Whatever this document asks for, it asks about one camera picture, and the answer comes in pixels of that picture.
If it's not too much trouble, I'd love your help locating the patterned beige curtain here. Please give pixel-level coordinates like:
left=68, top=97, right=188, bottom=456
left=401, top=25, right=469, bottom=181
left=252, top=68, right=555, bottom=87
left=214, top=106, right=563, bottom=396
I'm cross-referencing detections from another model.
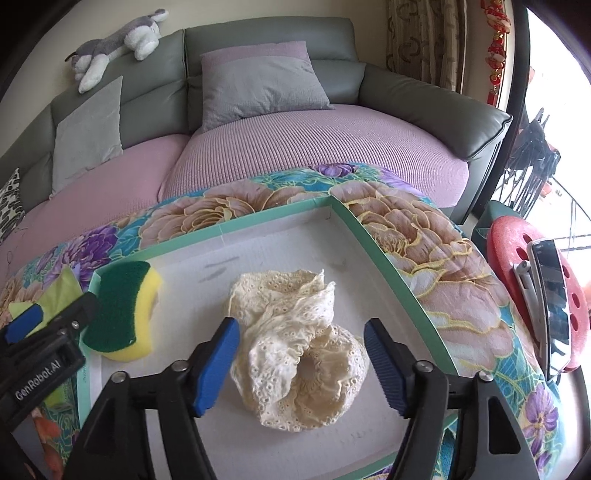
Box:
left=385, top=0, right=485, bottom=95

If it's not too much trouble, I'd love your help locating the floral blanket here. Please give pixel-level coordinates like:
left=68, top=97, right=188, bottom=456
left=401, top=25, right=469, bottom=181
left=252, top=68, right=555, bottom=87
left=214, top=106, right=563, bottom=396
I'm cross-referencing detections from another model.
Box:
left=0, top=162, right=566, bottom=480

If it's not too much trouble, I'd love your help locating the grey and white plush dog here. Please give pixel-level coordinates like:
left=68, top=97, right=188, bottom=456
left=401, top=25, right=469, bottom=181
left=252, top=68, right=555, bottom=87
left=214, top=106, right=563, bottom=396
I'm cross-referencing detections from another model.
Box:
left=65, top=8, right=169, bottom=94

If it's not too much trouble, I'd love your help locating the red hanging decoration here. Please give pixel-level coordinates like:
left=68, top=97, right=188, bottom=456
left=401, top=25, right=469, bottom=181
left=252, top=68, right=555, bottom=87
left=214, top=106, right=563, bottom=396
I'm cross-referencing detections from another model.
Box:
left=480, top=0, right=512, bottom=106

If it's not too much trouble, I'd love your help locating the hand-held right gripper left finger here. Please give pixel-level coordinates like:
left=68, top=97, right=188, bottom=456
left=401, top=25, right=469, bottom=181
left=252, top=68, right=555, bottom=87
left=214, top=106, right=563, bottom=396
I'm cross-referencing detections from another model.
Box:
left=65, top=318, right=241, bottom=480

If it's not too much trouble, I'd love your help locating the yellow-green cloth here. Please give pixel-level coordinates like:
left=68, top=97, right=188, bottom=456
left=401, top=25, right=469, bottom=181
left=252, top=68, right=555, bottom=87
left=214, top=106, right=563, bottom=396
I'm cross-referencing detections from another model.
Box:
left=7, top=267, right=84, bottom=333

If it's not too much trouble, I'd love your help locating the light grey cushion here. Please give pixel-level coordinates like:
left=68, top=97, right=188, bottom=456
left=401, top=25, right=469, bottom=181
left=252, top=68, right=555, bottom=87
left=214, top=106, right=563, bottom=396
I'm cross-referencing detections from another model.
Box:
left=50, top=75, right=124, bottom=195

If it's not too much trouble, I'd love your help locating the grey cushion with purple band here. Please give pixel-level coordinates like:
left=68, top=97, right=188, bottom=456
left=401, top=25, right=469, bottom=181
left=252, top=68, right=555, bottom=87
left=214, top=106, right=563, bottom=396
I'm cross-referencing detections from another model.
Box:
left=199, top=41, right=335, bottom=134

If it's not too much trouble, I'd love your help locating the white tray with green rim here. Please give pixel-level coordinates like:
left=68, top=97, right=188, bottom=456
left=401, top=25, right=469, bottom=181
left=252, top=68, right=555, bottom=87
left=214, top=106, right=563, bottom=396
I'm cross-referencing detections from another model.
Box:
left=78, top=196, right=460, bottom=480

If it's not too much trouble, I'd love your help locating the green and yellow sponge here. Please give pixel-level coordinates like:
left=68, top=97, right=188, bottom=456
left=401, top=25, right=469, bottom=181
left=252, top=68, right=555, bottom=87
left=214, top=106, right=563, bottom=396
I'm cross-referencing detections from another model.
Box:
left=82, top=261, right=164, bottom=362

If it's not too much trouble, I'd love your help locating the cream lace scrunchie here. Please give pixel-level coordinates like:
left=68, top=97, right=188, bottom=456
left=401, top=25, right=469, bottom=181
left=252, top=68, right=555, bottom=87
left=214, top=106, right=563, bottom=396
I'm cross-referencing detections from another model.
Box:
left=227, top=269, right=370, bottom=433

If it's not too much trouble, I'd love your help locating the grey-green leather sofa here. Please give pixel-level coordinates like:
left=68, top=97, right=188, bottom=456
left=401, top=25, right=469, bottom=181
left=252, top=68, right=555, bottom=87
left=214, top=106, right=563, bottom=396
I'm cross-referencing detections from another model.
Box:
left=0, top=16, right=514, bottom=241

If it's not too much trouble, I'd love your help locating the dark green container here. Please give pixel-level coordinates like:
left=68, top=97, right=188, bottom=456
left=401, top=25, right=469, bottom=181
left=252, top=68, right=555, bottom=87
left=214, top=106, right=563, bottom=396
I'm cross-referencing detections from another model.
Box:
left=473, top=200, right=522, bottom=245

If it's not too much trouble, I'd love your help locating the pink sofa seat cover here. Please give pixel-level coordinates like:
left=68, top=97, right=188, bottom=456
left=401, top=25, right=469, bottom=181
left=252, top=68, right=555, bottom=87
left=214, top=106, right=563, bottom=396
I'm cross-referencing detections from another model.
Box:
left=161, top=102, right=469, bottom=208
left=0, top=134, right=191, bottom=278

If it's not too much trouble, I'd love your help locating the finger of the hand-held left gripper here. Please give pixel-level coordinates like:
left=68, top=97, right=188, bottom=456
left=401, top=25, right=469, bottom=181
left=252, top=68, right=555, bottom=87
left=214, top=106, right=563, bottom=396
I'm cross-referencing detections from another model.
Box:
left=44, top=292, right=99, bottom=334
left=0, top=304, right=47, bottom=352

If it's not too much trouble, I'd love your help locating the white phone stand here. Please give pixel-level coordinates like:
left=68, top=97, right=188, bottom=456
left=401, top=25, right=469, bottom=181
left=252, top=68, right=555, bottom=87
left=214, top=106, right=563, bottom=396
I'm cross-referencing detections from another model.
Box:
left=512, top=259, right=536, bottom=328

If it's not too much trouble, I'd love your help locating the black folding rack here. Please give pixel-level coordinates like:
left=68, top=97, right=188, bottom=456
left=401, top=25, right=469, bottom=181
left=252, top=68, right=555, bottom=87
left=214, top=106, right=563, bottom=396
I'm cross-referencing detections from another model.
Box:
left=501, top=107, right=561, bottom=217

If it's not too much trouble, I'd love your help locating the red plastic stool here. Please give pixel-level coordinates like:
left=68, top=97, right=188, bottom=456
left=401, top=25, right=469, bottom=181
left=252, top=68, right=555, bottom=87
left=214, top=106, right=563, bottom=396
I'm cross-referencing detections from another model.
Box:
left=486, top=215, right=591, bottom=372

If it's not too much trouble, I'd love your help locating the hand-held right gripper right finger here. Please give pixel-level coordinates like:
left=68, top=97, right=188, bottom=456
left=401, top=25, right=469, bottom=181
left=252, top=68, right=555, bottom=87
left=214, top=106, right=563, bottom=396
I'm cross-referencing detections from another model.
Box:
left=364, top=318, right=539, bottom=480

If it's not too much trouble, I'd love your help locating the leopard print cushion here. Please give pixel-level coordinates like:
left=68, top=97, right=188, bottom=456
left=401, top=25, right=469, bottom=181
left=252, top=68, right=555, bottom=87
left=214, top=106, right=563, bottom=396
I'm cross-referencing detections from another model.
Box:
left=0, top=167, right=26, bottom=245

